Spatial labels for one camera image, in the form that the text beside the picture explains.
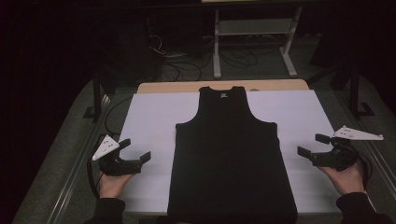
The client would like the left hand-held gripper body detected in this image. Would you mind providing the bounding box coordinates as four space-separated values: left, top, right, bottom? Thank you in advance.
92 134 143 177

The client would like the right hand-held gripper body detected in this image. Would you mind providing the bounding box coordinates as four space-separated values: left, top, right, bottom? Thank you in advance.
311 125 385 172

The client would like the black tank top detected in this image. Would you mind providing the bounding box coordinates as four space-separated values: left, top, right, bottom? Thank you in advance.
166 86 298 224

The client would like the person's left hand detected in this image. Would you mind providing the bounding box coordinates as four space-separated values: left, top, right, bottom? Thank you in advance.
98 172 134 199

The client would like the person's right hand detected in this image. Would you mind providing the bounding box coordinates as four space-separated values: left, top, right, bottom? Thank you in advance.
317 163 367 196

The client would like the white table cover board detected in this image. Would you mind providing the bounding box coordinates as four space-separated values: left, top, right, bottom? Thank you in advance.
120 89 342 216

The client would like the black metal stand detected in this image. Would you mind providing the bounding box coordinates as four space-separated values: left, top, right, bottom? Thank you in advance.
82 69 118 122
306 59 376 120

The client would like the light wooden table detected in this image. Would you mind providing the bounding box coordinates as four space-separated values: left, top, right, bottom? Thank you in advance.
136 78 310 94

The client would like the thin black floor cable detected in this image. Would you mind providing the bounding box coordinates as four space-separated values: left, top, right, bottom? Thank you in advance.
104 96 134 136

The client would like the left hand-held gripper black cable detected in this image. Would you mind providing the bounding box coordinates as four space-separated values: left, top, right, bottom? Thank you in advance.
86 151 106 200

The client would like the hand-held gripper black cable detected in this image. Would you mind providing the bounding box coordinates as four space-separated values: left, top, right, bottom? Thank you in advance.
354 148 374 190
86 151 106 200

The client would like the right hand-held gripper black cable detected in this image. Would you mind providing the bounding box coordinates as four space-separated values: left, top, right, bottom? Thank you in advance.
354 148 374 190

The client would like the metal floor rail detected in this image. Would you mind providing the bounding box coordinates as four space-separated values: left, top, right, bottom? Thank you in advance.
335 90 396 195
46 92 113 224

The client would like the tangle of black floor cables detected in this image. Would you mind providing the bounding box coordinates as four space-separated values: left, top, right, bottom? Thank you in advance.
160 46 260 82

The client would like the white cable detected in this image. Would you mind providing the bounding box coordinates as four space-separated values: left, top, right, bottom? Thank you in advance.
148 34 166 56

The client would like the white metal frame desk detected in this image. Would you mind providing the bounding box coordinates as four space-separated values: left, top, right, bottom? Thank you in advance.
201 0 304 79

